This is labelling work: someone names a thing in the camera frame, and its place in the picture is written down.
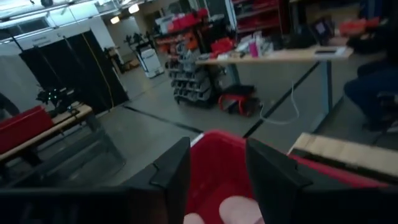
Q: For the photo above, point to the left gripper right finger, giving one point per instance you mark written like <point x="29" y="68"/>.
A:
<point x="270" y="180"/>

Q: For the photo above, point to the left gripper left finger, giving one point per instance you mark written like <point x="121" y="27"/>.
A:
<point x="169" y="177"/>

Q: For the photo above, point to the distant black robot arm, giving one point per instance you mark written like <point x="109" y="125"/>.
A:
<point x="54" y="96"/>

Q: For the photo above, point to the large red plastic bin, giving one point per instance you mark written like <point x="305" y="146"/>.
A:
<point x="217" y="161"/>

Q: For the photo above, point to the small red plastic bin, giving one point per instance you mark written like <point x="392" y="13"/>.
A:
<point x="21" y="127"/>

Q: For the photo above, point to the rack of grey bins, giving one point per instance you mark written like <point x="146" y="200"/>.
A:
<point x="192" y="77"/>

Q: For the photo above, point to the wooden workbench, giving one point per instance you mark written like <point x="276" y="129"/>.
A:
<point x="71" y="116"/>

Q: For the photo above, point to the white machine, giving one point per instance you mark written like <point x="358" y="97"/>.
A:
<point x="150" y="62"/>

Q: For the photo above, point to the wood-topped desk grey legs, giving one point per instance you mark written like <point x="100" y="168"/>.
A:
<point x="280" y="56"/>

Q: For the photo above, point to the pink bottle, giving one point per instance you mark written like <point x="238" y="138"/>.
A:
<point x="254" y="49"/>

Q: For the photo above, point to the office chair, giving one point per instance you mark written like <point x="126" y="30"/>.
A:
<point x="387" y="105"/>

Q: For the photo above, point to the person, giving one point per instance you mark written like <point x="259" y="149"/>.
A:
<point x="373" y="84"/>

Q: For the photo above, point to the red box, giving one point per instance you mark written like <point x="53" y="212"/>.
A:
<point x="222" y="46"/>

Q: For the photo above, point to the flat dark tablet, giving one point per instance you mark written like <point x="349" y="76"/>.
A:
<point x="329" y="51"/>

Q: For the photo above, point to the black curtain partition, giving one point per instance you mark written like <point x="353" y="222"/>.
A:
<point x="74" y="71"/>

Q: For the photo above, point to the shelf with red boxes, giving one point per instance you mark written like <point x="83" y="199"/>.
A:
<point x="183" y="25"/>

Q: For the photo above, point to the tall red storage shelves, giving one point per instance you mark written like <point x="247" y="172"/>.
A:
<point x="255" y="15"/>

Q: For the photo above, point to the ceiling light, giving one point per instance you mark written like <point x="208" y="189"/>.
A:
<point x="115" y="20"/>
<point x="134" y="8"/>

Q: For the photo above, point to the orange-red object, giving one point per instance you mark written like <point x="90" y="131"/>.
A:
<point x="357" y="25"/>

